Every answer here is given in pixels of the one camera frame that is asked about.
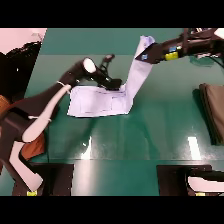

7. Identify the white shirt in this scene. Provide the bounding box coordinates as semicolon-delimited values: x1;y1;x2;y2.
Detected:
67;34;156;118

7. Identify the dark grey garment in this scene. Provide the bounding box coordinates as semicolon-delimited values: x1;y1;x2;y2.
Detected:
198;82;224;146

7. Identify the brown garment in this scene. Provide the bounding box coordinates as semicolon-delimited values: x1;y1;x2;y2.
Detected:
0;94;48;161

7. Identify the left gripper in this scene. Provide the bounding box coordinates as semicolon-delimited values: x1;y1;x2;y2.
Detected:
101;76;123;91

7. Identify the black garment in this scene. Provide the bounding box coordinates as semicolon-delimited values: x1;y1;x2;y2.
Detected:
0;41;43;111

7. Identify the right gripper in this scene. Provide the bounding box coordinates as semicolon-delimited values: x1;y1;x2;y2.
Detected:
134;41;168;66

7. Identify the black cable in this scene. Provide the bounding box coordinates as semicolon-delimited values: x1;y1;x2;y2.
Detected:
190;50;224;70

